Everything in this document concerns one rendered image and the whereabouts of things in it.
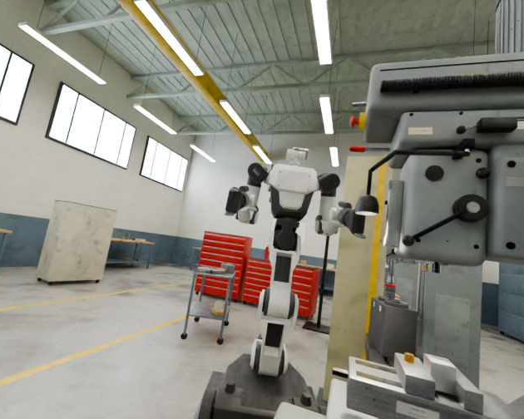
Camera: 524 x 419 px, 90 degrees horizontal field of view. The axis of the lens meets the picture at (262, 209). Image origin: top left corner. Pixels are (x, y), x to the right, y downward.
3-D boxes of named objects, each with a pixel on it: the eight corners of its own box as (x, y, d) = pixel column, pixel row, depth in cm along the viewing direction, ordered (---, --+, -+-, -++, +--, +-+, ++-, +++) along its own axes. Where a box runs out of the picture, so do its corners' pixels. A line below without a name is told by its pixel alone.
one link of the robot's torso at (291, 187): (259, 219, 173) (266, 167, 178) (310, 226, 172) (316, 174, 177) (258, 214, 143) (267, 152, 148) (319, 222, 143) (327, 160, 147)
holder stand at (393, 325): (381, 356, 101) (385, 302, 103) (368, 337, 122) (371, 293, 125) (415, 362, 99) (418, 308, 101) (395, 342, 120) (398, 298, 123)
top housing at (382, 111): (366, 109, 78) (371, 60, 80) (362, 145, 103) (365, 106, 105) (577, 102, 63) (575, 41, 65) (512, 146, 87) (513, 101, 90)
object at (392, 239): (384, 245, 80) (390, 179, 83) (383, 246, 84) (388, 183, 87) (399, 247, 79) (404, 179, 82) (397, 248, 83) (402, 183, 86)
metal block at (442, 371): (429, 388, 61) (430, 361, 62) (422, 377, 67) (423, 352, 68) (455, 396, 60) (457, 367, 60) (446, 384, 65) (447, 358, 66)
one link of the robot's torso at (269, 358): (250, 358, 152) (261, 283, 142) (284, 363, 151) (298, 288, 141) (247, 381, 137) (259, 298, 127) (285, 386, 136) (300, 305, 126)
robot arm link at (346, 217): (345, 235, 114) (336, 229, 126) (367, 236, 115) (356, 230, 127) (348, 207, 113) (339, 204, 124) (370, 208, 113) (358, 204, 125)
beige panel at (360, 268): (313, 412, 216) (342, 149, 249) (318, 390, 254) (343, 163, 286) (382, 436, 199) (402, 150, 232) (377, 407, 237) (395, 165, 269)
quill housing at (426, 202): (403, 257, 71) (412, 145, 75) (392, 257, 90) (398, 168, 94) (491, 268, 64) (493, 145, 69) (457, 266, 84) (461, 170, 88)
